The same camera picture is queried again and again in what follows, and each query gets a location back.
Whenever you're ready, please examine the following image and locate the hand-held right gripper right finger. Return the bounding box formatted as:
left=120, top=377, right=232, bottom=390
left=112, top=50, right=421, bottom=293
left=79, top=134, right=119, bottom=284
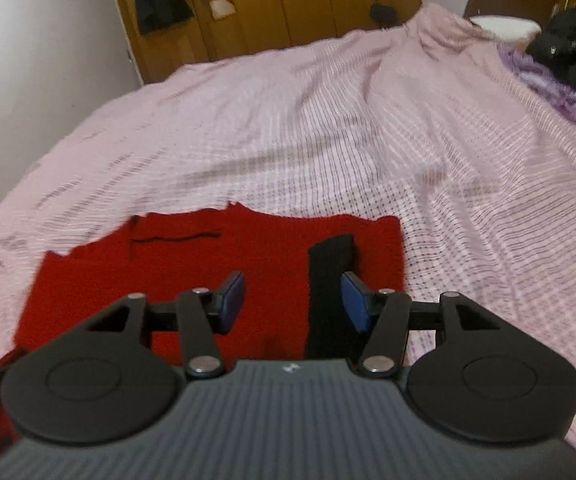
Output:
left=340, top=271, right=503, bottom=379

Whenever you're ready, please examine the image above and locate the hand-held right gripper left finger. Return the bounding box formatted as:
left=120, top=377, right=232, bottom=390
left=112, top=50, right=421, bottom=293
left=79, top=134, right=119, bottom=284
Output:
left=85, top=270, right=247, bottom=379

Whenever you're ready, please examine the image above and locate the red knit sweater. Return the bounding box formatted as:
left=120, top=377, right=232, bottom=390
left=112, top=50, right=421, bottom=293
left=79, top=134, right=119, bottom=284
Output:
left=0, top=202, right=409, bottom=462

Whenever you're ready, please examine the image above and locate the pink checked bed sheet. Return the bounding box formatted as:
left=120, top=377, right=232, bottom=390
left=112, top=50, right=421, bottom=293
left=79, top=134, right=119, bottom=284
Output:
left=0, top=2, right=576, bottom=467

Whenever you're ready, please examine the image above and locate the small black object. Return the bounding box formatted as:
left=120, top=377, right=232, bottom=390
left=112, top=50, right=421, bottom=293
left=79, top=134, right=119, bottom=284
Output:
left=370, top=4, right=398, bottom=26

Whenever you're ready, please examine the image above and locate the purple cloth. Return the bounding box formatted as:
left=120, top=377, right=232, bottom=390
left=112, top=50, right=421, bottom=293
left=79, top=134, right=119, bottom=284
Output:
left=498, top=42, right=576, bottom=142

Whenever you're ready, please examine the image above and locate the wooden wardrobe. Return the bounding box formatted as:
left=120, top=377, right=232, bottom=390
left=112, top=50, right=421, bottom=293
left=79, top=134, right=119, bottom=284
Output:
left=107, top=0, right=425, bottom=84

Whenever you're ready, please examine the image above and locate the white pillow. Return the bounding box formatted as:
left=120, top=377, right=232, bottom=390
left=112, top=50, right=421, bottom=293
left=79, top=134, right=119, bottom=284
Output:
left=470, top=15, right=541, bottom=42

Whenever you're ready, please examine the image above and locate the black jacket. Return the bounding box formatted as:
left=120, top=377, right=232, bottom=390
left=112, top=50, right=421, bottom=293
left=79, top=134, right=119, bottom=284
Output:
left=524, top=7, right=576, bottom=102

